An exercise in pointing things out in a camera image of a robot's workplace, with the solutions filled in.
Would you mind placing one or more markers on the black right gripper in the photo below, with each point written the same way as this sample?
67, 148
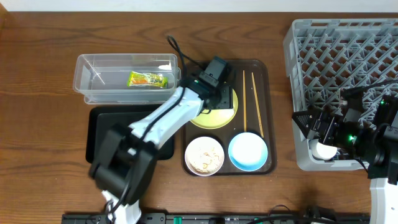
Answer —
333, 118

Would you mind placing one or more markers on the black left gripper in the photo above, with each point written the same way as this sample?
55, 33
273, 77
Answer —
224, 97

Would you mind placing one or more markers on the white paper cup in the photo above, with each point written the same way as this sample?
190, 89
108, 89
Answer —
321, 151

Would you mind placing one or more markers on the wooden chopstick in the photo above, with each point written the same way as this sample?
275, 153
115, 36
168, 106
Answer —
257, 106
244, 103

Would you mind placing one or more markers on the white bowl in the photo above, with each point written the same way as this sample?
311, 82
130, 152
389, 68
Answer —
202, 142

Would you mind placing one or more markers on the leftover noodles and rice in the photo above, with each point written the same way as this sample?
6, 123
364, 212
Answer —
205, 160

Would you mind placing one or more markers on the blue bowl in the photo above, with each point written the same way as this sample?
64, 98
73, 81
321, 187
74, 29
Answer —
248, 152

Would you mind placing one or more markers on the green snack wrapper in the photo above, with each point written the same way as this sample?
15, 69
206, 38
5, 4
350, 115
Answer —
147, 79

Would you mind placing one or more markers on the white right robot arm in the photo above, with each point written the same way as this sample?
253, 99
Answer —
376, 146

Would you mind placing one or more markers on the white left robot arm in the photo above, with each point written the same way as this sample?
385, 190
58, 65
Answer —
123, 166

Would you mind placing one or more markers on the grey dishwasher rack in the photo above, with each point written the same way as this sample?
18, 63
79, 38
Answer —
324, 55

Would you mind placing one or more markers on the clear plastic waste bin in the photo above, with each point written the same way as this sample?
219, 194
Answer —
102, 78

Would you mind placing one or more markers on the black waste tray bin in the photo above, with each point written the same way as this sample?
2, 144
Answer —
102, 118

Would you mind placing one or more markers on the yellow round plate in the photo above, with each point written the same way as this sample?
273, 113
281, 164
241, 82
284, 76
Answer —
216, 118

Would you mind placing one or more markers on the dark brown serving tray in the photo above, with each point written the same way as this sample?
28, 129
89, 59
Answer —
251, 112

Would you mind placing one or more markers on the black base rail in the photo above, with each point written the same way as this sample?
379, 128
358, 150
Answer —
161, 218

